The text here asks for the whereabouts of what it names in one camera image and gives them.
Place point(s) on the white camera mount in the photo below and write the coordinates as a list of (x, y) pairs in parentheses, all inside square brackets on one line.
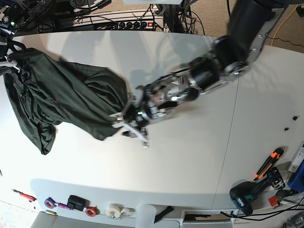
[(6, 62)]

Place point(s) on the purple tape roll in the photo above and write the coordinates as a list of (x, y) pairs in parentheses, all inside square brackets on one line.
[(50, 203)]

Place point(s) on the red tape roll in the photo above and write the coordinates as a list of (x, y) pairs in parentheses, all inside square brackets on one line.
[(91, 211)]

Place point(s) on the black action camera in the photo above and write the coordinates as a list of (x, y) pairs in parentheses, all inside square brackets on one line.
[(75, 202)]

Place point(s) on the blue box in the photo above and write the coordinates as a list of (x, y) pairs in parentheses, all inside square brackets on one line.
[(296, 182)]

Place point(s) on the orange black utility knife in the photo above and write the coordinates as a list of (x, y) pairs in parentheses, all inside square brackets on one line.
[(268, 163)]

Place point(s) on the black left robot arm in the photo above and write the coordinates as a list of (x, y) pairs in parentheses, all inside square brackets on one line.
[(230, 57)]

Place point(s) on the red screwdriver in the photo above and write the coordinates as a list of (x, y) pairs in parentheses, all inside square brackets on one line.
[(28, 197)]

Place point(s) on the dark green t-shirt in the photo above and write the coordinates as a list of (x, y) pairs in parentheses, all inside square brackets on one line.
[(44, 93)]

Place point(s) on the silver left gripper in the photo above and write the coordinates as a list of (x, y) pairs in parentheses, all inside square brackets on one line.
[(158, 102)]

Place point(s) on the teal black cordless drill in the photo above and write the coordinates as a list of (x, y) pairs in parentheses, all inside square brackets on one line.
[(245, 193)]

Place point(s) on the purple marker pen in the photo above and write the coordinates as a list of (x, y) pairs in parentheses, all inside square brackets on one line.
[(63, 206)]

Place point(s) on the white tape dispenser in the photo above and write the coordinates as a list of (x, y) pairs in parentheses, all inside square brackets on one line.
[(118, 211)]

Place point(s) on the white power strip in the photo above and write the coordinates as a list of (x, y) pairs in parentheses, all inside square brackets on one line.
[(142, 20)]

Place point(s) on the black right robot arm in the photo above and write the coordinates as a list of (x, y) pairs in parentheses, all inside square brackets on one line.
[(7, 42)]

